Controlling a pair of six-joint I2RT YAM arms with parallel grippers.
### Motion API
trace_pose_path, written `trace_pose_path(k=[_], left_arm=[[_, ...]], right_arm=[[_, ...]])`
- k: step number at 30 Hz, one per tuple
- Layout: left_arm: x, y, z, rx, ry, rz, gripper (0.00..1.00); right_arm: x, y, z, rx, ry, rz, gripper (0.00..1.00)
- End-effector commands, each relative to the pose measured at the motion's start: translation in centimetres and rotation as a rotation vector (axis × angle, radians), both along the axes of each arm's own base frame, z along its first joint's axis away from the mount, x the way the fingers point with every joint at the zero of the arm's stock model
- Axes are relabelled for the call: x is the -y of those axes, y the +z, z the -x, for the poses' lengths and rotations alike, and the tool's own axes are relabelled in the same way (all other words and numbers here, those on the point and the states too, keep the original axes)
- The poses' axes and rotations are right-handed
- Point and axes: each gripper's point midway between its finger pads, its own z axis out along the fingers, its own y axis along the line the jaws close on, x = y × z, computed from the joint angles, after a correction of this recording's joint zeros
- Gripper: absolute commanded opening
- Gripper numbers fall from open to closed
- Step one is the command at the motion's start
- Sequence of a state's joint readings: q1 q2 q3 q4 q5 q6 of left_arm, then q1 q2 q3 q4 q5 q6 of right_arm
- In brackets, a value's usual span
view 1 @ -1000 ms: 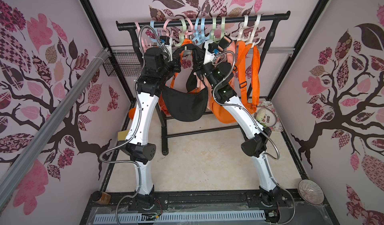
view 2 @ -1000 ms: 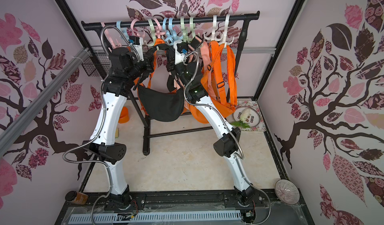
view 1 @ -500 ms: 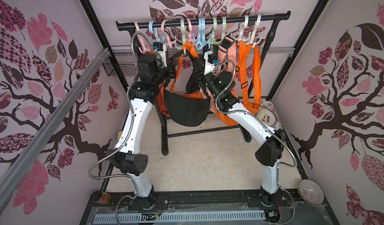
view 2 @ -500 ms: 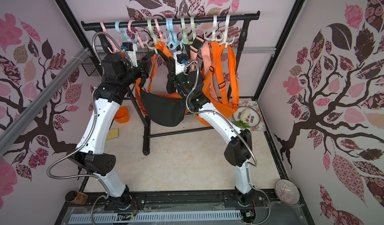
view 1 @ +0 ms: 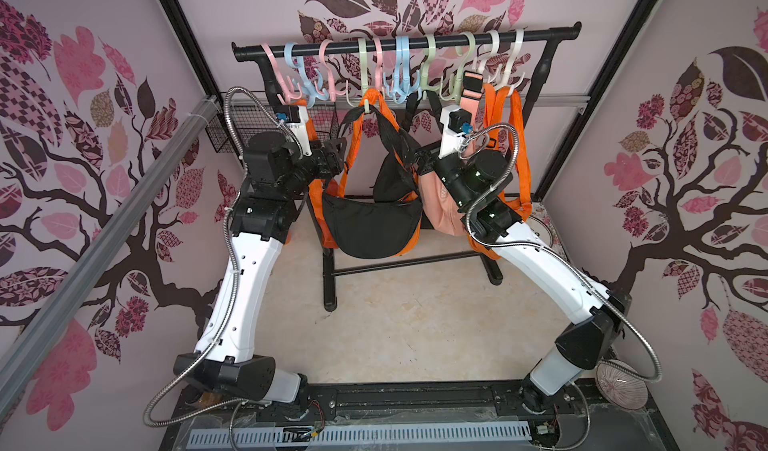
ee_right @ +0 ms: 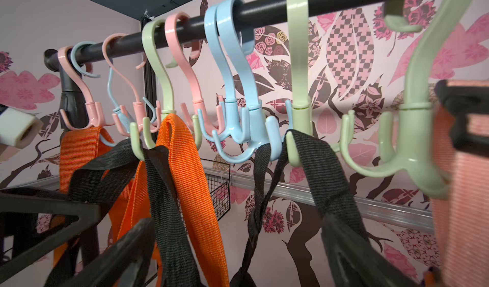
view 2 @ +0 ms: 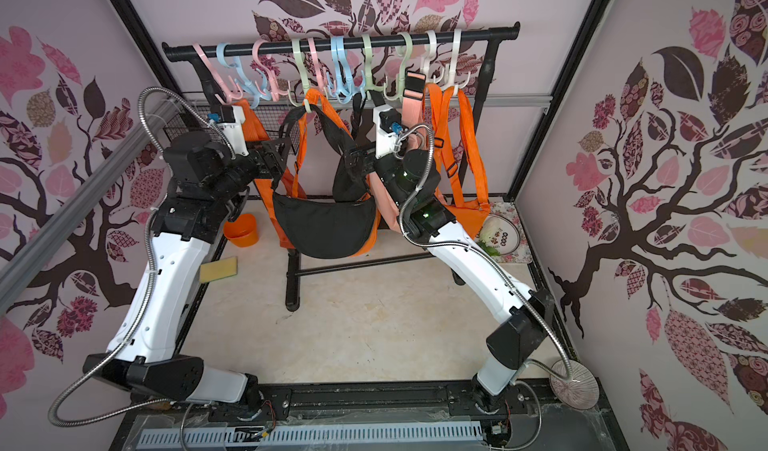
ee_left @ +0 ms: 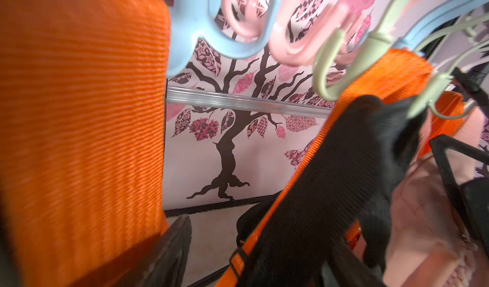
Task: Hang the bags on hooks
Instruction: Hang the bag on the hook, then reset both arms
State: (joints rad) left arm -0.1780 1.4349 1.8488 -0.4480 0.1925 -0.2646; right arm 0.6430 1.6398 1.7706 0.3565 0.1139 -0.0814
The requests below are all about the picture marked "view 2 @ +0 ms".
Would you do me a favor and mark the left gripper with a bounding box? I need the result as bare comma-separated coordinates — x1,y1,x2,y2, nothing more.
210,137,292,203

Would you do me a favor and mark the pink fanny pack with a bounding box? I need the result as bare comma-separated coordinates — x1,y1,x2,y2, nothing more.
368,71,426,233

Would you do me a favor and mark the orange bag with black back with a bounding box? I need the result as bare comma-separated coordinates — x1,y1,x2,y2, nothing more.
425,84,491,238

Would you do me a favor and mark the orange sling bag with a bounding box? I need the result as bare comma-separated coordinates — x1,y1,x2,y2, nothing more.
454,90,490,212

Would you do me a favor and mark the black sling bag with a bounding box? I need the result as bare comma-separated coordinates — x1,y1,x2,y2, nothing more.
350,92,375,145

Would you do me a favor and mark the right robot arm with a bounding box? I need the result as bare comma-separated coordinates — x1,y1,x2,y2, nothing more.
363,122,574,414

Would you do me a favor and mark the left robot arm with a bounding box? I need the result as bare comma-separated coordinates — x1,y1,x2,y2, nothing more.
48,101,285,427

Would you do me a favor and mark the pink hook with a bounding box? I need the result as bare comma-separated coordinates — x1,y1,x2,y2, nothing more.
192,43,242,105
251,40,290,102
307,38,328,95

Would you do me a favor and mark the blue hook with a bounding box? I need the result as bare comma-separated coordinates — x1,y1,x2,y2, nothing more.
216,43,265,110
333,37,361,104
330,36,341,104

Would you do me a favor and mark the pink hook far left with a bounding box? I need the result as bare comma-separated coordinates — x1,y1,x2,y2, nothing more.
192,43,242,105

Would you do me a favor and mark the green hook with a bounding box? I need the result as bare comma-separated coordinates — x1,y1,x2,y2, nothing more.
384,32,413,102
362,34,385,93
288,38,312,113

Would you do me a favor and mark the white hook far right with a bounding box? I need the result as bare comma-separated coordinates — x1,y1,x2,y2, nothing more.
439,29,472,94

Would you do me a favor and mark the white hook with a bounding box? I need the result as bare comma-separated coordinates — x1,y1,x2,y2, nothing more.
416,30,444,84
439,29,472,94

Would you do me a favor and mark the orange plastic cup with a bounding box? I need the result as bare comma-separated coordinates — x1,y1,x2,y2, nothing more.
223,213,259,248

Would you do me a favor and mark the yellow sponge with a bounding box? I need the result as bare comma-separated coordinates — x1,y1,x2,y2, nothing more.
199,257,238,284

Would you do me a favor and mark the black clothes rack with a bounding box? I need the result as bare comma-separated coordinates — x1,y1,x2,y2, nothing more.
161,22,520,312

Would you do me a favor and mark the floral tray with flower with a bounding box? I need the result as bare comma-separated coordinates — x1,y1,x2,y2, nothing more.
475,201,533,264

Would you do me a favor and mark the clear glass dish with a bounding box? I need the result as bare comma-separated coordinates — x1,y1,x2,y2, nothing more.
549,360,600,411

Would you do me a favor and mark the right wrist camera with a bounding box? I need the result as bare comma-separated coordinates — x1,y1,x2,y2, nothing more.
373,104,403,159

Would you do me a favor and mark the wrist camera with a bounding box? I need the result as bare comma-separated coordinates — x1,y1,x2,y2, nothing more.
373,104,403,159
208,105,248,156

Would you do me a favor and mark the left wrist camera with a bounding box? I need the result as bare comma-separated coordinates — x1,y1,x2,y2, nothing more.
208,105,248,156

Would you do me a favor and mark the black wire basket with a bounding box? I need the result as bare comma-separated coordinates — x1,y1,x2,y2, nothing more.
162,105,299,155

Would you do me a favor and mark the aluminium rail back wall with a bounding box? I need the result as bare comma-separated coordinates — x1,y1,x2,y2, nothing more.
182,92,553,110

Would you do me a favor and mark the aluminium rail wall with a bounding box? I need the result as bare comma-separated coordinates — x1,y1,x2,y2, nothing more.
1,86,177,314
182,92,553,110

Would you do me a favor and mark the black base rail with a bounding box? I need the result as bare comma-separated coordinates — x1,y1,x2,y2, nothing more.
170,380,541,422

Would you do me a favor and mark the aluminium rail left wall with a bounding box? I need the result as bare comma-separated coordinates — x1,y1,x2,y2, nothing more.
1,86,177,314

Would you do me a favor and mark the white slotted cable duct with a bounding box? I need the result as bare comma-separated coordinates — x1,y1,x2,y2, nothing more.
135,421,483,450

